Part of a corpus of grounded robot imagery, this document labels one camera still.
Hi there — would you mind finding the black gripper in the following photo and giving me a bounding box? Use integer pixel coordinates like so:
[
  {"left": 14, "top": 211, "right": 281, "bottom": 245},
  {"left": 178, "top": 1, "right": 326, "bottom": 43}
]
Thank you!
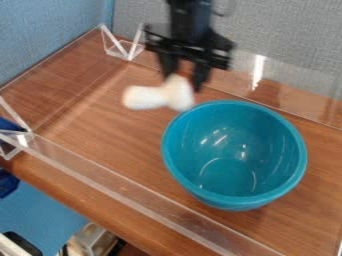
[{"left": 144, "top": 23, "right": 235, "bottom": 92}]

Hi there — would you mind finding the white brown toy mushroom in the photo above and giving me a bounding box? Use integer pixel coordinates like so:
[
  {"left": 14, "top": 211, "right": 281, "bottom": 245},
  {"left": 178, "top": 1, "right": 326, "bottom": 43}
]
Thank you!
[{"left": 122, "top": 74, "right": 195, "bottom": 112}]

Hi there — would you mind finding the blue plastic bowl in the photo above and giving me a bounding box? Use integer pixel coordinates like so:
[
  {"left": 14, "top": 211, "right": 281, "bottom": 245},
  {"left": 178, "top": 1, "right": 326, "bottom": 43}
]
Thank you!
[{"left": 160, "top": 100, "right": 309, "bottom": 211}]

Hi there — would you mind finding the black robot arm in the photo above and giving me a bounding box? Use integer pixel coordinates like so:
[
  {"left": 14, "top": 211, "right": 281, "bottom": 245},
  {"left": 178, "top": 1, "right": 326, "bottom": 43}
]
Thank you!
[{"left": 143, "top": 0, "right": 235, "bottom": 92}]

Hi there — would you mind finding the clear acrylic back barrier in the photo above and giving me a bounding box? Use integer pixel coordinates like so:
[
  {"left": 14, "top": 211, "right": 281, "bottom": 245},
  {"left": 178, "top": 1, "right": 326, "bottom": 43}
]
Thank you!
[{"left": 207, "top": 49, "right": 342, "bottom": 130}]

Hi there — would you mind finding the clear acrylic barrier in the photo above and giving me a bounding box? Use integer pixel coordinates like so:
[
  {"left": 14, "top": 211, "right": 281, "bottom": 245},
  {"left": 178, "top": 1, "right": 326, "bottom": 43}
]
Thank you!
[
  {"left": 0, "top": 127, "right": 286, "bottom": 256},
  {"left": 207, "top": 49, "right": 342, "bottom": 130}
]

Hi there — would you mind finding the clear acrylic front barrier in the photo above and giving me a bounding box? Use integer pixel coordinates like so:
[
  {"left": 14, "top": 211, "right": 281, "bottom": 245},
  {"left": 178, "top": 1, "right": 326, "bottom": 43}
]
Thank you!
[{"left": 0, "top": 127, "right": 286, "bottom": 256}]

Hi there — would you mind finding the blue clamp at left edge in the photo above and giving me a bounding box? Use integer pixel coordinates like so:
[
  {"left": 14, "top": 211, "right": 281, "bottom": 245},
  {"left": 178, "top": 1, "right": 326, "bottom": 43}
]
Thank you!
[{"left": 0, "top": 117, "right": 27, "bottom": 199}]

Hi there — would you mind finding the clear box below table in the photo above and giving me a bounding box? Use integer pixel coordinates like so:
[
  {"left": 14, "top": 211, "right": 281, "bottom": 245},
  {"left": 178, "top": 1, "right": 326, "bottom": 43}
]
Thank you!
[{"left": 56, "top": 222, "right": 118, "bottom": 256}]

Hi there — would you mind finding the black white object below table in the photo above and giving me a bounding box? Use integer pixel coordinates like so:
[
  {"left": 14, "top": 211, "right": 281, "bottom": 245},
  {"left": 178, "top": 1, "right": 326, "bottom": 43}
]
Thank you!
[{"left": 0, "top": 231, "right": 43, "bottom": 256}]

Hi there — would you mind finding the clear acrylic corner bracket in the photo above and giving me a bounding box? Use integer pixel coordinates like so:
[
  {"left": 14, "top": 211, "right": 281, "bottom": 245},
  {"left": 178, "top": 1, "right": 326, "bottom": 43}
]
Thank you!
[{"left": 99, "top": 24, "right": 144, "bottom": 61}]

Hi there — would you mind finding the clear acrylic left bracket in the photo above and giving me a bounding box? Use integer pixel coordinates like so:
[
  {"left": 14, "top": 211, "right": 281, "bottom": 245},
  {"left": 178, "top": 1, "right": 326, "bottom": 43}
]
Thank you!
[{"left": 0, "top": 96, "right": 34, "bottom": 161}]

